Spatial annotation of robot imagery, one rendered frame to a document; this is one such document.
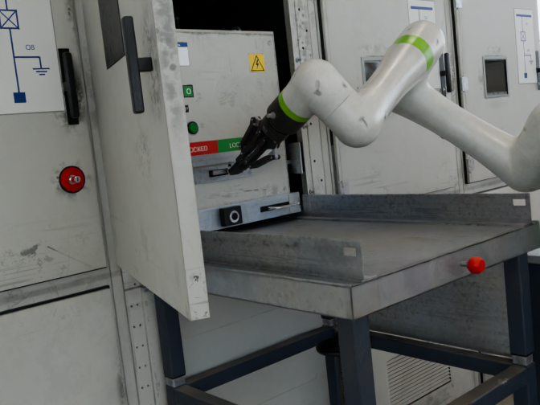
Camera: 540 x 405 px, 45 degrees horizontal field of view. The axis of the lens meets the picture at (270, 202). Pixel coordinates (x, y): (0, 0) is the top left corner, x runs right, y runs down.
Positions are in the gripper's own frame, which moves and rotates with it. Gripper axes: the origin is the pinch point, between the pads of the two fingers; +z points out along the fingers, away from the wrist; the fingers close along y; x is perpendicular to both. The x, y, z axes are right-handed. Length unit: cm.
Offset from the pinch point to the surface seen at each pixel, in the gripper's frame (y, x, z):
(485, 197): 38, 26, -41
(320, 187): 7.3, 31.9, 7.2
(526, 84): -14, 156, -10
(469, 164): 10, 108, 4
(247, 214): 9.1, 5.6, 12.4
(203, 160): -3.9, -8.8, 1.9
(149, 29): 5, -56, -56
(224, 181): -0.3, 0.1, 8.5
